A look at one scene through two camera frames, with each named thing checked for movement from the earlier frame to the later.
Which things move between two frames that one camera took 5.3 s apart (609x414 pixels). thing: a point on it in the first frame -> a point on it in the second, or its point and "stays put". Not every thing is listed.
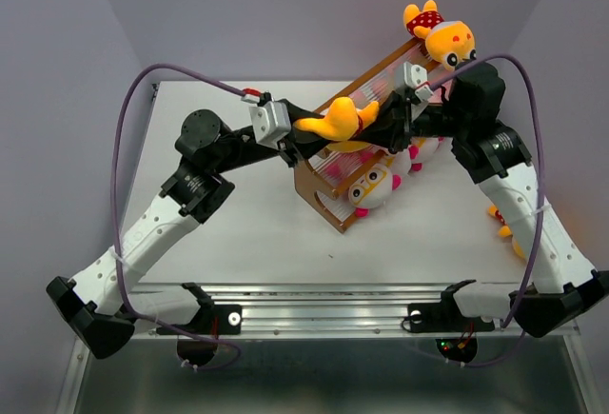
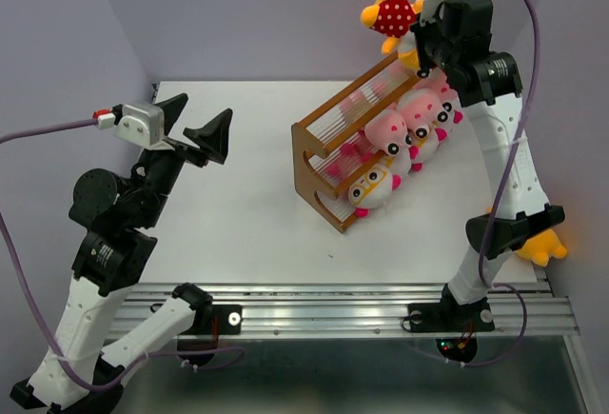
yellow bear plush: [343, 122] -> [391, 17]
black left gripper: [304, 145] -> [214, 133]
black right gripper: [385, 129] -> [419, 30]
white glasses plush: [371, 187] stays put
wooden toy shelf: [327, 167] stays put
